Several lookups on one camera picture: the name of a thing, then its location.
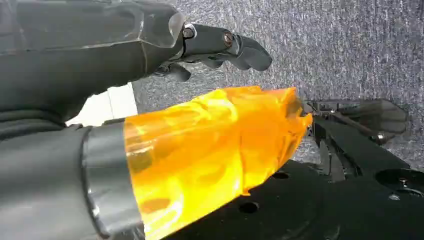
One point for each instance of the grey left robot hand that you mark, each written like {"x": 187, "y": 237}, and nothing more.
{"x": 66, "y": 49}

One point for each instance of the pale wooden desk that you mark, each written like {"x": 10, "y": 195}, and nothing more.
{"x": 109, "y": 106}

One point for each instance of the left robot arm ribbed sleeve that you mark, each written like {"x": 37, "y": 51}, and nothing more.
{"x": 23, "y": 124}

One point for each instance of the black robot leg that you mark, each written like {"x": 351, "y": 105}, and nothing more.
{"x": 331, "y": 205}

